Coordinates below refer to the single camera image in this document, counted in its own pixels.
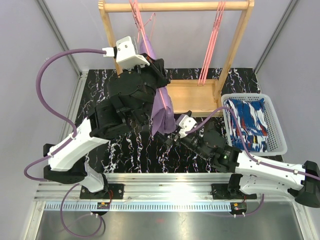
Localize pink hanger holding purple trousers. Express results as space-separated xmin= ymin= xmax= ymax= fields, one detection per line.
xmin=132 ymin=0 xmax=170 ymax=111

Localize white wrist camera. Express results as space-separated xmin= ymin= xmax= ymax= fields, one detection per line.
xmin=175 ymin=114 xmax=197 ymax=138
xmin=102 ymin=36 xmax=150 ymax=70

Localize blue patterned trousers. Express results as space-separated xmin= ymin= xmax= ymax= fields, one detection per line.
xmin=224 ymin=98 xmax=268 ymax=153

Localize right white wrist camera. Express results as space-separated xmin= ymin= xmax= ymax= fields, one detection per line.
xmin=175 ymin=114 xmax=197 ymax=138

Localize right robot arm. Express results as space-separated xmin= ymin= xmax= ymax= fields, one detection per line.
xmin=163 ymin=129 xmax=320 ymax=208

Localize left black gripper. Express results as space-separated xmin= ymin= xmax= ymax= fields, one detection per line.
xmin=125 ymin=52 xmax=171 ymax=122

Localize wooden clothes rack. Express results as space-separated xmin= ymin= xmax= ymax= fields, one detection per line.
xmin=98 ymin=0 xmax=255 ymax=117

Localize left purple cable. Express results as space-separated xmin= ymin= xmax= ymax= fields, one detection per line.
xmin=23 ymin=48 xmax=106 ymax=237

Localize white slotted cable duct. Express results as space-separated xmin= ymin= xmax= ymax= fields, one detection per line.
xmin=44 ymin=201 xmax=231 ymax=212

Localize pink wire hanger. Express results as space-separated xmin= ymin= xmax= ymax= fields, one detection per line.
xmin=129 ymin=0 xmax=156 ymax=41

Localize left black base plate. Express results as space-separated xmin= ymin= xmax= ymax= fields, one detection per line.
xmin=79 ymin=183 xmax=125 ymax=200

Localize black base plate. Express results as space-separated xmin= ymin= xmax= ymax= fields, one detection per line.
xmin=79 ymin=183 xmax=125 ymax=200
xmin=210 ymin=183 xmax=258 ymax=200

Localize purple trousers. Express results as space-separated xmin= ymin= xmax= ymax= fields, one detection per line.
xmin=138 ymin=34 xmax=177 ymax=136

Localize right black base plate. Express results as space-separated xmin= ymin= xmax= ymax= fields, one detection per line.
xmin=210 ymin=183 xmax=258 ymax=200

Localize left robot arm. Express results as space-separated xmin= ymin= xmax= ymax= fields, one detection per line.
xmin=43 ymin=53 xmax=170 ymax=199

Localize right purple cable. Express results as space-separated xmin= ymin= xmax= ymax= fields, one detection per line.
xmin=188 ymin=106 xmax=320 ymax=181

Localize black marble pattern mat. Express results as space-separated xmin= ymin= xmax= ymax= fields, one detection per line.
xmin=74 ymin=68 xmax=261 ymax=174

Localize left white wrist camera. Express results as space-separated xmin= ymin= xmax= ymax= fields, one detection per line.
xmin=102 ymin=36 xmax=150 ymax=70

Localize purple cable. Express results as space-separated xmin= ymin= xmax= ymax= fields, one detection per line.
xmin=188 ymin=106 xmax=320 ymax=181
xmin=23 ymin=48 xmax=106 ymax=237

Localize white plastic basket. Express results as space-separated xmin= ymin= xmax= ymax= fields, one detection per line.
xmin=221 ymin=93 xmax=288 ymax=157

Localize aluminium mounting rail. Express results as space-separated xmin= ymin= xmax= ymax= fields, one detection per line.
xmin=33 ymin=171 xmax=291 ymax=202

